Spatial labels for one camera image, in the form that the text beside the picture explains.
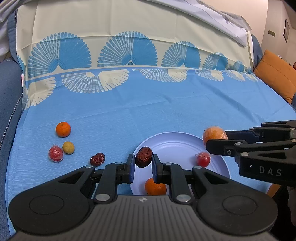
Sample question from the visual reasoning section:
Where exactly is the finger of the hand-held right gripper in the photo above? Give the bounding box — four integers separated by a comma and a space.
225, 120, 296, 144
206, 138, 296, 161

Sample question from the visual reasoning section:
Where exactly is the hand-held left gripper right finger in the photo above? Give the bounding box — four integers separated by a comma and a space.
151, 154, 234, 205

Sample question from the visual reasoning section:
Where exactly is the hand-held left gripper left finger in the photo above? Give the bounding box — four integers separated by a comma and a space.
53, 153, 136, 205

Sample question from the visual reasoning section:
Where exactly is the plastic-wrapped orange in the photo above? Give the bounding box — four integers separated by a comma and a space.
203, 126, 228, 151

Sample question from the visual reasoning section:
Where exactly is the red date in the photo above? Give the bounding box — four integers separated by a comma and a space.
135, 146, 153, 168
90, 152, 106, 167

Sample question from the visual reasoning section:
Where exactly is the bare orange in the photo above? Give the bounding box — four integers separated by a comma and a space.
145, 177, 167, 196

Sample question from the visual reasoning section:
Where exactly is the plastic-wrapped red tomato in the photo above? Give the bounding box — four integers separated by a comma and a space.
195, 152, 211, 168
48, 145, 64, 163

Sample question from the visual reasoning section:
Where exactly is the light blue plate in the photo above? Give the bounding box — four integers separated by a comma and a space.
131, 132, 231, 196

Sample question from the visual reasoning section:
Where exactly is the blue and cream printed blanket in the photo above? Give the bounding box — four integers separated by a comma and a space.
5, 0, 296, 202

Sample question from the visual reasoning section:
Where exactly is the round green fruit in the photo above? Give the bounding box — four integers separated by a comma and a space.
62, 141, 75, 155

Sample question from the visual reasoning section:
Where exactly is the orange cushion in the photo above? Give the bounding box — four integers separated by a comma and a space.
254, 49, 296, 105

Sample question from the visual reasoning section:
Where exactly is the small mandarin orange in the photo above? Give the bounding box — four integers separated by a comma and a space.
55, 122, 72, 138

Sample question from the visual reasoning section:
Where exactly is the white cloth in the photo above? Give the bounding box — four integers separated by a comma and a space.
158, 0, 252, 48
0, 0, 16, 62

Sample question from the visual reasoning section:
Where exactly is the framed wall picture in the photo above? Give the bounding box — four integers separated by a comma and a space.
283, 19, 290, 43

